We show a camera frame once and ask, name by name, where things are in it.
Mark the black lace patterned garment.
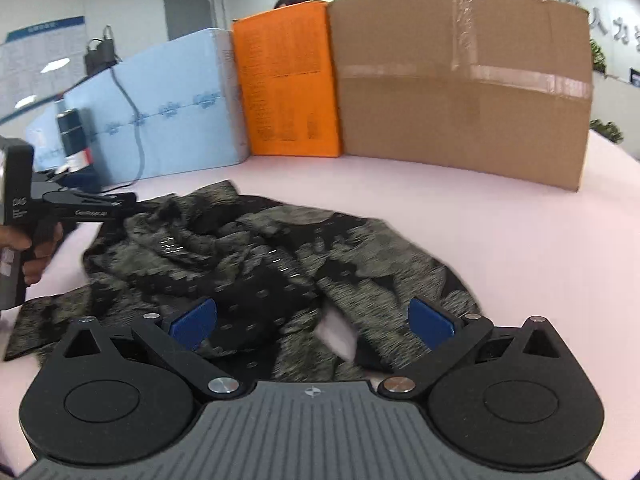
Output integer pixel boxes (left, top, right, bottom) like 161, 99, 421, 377
4, 181, 478, 382

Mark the person's left hand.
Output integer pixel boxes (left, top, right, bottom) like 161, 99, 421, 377
0, 223, 64, 286

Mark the small light blue box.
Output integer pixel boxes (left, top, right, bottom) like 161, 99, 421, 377
25, 104, 66, 172

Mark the dark teal thermos bottle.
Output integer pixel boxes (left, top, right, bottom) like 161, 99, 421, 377
54, 99, 101, 194

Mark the black power adapter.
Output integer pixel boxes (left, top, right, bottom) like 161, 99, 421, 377
84, 25, 120, 78

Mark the large light blue box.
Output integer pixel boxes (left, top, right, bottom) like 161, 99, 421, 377
63, 27, 250, 187

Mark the brown cardboard box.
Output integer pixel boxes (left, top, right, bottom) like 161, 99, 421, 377
328, 0, 593, 192

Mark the potted green plant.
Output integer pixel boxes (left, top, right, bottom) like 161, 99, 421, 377
590, 119, 624, 144

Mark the orange cardboard box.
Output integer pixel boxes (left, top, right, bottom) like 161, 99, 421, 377
232, 0, 342, 157

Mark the person's head behind boxes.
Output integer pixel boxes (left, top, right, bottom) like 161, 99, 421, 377
273, 0, 309, 9

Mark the black cable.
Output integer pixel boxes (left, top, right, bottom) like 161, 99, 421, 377
102, 24, 148, 196

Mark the wall notice board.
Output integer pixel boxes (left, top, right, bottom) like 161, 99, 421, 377
1, 16, 88, 122

